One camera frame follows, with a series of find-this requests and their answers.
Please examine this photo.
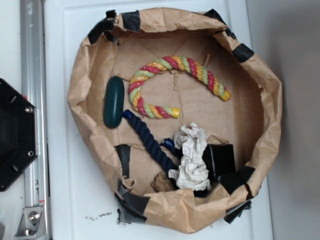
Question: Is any dark green oval object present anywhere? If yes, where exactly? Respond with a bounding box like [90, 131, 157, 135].
[103, 76, 125, 129]

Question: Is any crumpled white paper towel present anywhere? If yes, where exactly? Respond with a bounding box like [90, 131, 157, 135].
[168, 122, 212, 191]

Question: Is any aluminium extrusion rail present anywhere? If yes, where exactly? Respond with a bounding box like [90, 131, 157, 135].
[20, 0, 53, 240]

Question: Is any brown paper bag container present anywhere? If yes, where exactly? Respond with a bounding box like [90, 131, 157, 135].
[67, 8, 283, 233]

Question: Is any multicolored twisted rope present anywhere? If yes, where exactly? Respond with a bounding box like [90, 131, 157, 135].
[128, 56, 232, 120]

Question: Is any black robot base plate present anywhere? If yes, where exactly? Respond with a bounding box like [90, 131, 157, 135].
[0, 79, 37, 192]

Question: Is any metal corner bracket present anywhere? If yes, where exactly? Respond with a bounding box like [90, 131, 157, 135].
[14, 206, 47, 240]

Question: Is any dark blue twisted rope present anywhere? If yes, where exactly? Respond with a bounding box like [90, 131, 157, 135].
[122, 109, 183, 176]

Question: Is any black cube block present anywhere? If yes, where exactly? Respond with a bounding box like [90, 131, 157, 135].
[202, 144, 236, 183]

